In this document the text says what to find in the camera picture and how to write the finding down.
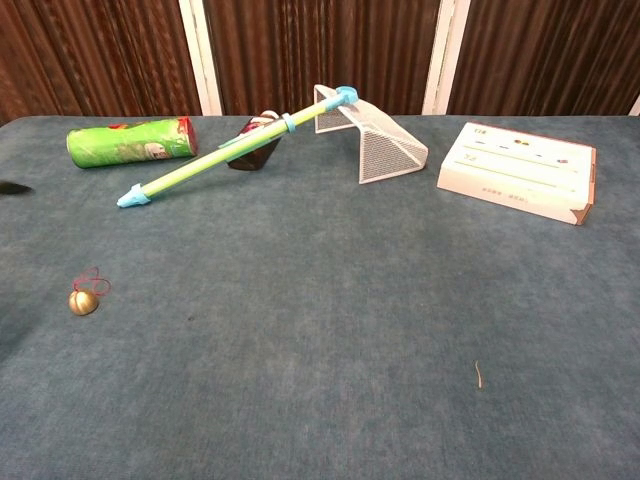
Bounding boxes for golden bell with red string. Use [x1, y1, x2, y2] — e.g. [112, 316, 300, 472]
[68, 267, 112, 317]

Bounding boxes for green chips can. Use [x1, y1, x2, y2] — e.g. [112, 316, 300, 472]
[66, 116, 199, 170]

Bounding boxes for brown pleated screen panel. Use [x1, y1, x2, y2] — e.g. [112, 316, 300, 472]
[201, 0, 442, 117]
[0, 0, 203, 127]
[446, 0, 640, 117]

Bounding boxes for green and blue water squirter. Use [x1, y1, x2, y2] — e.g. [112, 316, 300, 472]
[116, 85, 360, 209]

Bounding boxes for dark brown sauce bottle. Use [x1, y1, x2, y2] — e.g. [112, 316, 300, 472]
[226, 110, 283, 172]

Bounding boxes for blue table cloth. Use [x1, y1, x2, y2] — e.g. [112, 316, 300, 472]
[0, 115, 640, 480]

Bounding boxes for white cardboard box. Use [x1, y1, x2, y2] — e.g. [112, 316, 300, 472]
[436, 121, 598, 227]

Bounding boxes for white wire mesh organizer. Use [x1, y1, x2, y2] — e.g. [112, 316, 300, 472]
[313, 84, 430, 186]

